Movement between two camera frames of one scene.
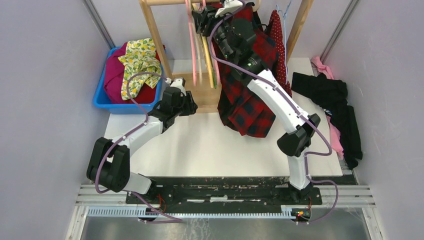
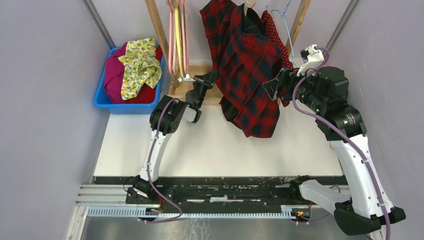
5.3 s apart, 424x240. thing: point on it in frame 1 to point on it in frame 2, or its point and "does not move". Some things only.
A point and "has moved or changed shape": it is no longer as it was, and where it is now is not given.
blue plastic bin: x=100 y=100 does not move
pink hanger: x=193 y=47 to x=169 y=5
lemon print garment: x=141 y=64 does not move
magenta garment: x=114 y=71 does not move
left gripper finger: x=189 y=107 to x=207 y=80
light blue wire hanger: x=284 y=16 to x=286 y=28
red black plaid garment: x=238 y=108 does not move
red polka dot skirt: x=280 y=71 has moved or changed shape
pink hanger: x=214 y=51 to x=184 y=5
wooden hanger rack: x=206 y=100 has moved or changed shape
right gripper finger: x=204 y=20 to x=276 y=88
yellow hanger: x=205 y=45 to x=178 y=40
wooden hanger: x=256 y=7 to x=248 y=4
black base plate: x=224 y=190 does not move
